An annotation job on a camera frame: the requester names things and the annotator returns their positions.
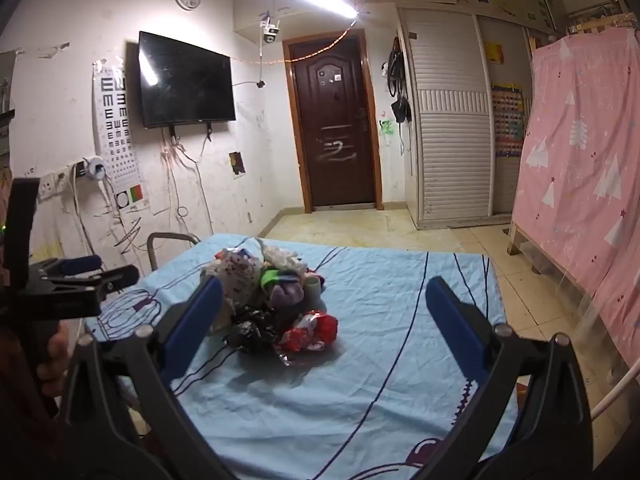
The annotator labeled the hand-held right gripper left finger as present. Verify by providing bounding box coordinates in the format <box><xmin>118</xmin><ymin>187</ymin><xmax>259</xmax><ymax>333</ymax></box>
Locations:
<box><xmin>59</xmin><ymin>276</ymin><xmax>236</xmax><ymax>466</ymax></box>

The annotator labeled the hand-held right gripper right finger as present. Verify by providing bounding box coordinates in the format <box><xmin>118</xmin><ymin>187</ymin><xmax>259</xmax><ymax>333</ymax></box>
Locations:
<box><xmin>426</xmin><ymin>276</ymin><xmax>594</xmax><ymax>480</ymax></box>

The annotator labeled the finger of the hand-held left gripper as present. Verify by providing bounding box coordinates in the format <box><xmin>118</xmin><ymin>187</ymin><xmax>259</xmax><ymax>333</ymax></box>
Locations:
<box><xmin>95</xmin><ymin>264</ymin><xmax>142</xmax><ymax>295</ymax></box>
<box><xmin>60</xmin><ymin>255</ymin><xmax>104</xmax><ymax>275</ymax></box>

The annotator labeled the black plastic bag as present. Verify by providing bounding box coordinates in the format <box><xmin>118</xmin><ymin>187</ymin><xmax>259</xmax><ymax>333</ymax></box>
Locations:
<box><xmin>225</xmin><ymin>305</ymin><xmax>291</xmax><ymax>356</ymax></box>

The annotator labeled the green wrapper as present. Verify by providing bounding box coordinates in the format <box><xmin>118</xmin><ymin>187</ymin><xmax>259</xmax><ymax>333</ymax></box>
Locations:
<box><xmin>260</xmin><ymin>268</ymin><xmax>296</xmax><ymax>288</ymax></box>

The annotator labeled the purple cloth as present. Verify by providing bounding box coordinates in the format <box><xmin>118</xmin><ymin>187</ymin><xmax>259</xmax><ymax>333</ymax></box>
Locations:
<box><xmin>270</xmin><ymin>282</ymin><xmax>307</xmax><ymax>308</ymax></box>

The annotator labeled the red wrapper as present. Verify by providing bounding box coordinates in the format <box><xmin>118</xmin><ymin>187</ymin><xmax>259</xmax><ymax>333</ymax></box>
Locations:
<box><xmin>280</xmin><ymin>310</ymin><xmax>338</xmax><ymax>353</ymax></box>

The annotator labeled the person's left hand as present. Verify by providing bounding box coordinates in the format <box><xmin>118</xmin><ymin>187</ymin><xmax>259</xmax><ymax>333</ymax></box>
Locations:
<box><xmin>35</xmin><ymin>319</ymin><xmax>72</xmax><ymax>398</ymax></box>

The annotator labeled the grey metal chair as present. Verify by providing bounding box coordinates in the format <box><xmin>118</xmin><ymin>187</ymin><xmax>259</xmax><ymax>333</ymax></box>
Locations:
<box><xmin>146</xmin><ymin>232</ymin><xmax>201</xmax><ymax>272</ymax></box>

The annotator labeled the white and blue charger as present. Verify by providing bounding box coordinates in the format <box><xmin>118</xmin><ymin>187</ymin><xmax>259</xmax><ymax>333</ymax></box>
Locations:
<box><xmin>75</xmin><ymin>156</ymin><xmax>108</xmax><ymax>182</ymax></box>

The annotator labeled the light blue patterned sheet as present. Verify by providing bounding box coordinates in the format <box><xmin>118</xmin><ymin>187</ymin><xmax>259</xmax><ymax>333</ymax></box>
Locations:
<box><xmin>82</xmin><ymin>232</ymin><xmax>521</xmax><ymax>480</ymax></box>

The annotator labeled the eye chart poster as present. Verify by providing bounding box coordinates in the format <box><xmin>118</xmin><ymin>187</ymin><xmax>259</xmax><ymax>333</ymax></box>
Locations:
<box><xmin>92</xmin><ymin>60</ymin><xmax>151</xmax><ymax>211</ymax></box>

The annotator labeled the white slatted wardrobe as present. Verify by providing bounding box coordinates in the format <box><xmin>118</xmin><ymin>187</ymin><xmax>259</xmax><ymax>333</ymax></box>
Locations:
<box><xmin>397</xmin><ymin>7</ymin><xmax>538</xmax><ymax>231</ymax></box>

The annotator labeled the pink tree print curtain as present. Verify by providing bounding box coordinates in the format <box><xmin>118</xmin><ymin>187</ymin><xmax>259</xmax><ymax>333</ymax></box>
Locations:
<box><xmin>510</xmin><ymin>27</ymin><xmax>640</xmax><ymax>361</ymax></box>

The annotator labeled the colourful grid chart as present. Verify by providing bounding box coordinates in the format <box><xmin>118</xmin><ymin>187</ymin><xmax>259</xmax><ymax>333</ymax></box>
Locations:
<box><xmin>491</xmin><ymin>82</ymin><xmax>526</xmax><ymax>158</ymax></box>

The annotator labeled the dark brown door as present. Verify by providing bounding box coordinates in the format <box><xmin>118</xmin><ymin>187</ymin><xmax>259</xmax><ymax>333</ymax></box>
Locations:
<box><xmin>282</xmin><ymin>30</ymin><xmax>385</xmax><ymax>213</ymax></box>

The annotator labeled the white wall socket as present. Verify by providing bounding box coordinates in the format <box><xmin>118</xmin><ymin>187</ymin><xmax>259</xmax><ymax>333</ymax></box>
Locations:
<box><xmin>37</xmin><ymin>170</ymin><xmax>69</xmax><ymax>202</ymax></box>

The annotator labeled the wooden bed frame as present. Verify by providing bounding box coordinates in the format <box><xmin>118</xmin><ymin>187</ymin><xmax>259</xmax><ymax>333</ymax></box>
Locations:
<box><xmin>506</xmin><ymin>220</ymin><xmax>601</xmax><ymax>321</ymax></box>

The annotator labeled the black wall television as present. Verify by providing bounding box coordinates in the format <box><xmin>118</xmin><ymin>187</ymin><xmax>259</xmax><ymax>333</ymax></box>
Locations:
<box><xmin>138</xmin><ymin>31</ymin><xmax>237</xmax><ymax>129</ymax></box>

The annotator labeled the orange string cable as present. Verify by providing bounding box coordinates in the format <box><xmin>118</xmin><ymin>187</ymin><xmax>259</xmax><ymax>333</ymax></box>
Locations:
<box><xmin>231</xmin><ymin>14</ymin><xmax>360</xmax><ymax>67</ymax></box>

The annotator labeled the white security camera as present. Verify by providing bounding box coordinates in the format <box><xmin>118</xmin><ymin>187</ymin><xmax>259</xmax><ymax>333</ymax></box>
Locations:
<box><xmin>259</xmin><ymin>10</ymin><xmax>281</xmax><ymax>46</ymax></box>

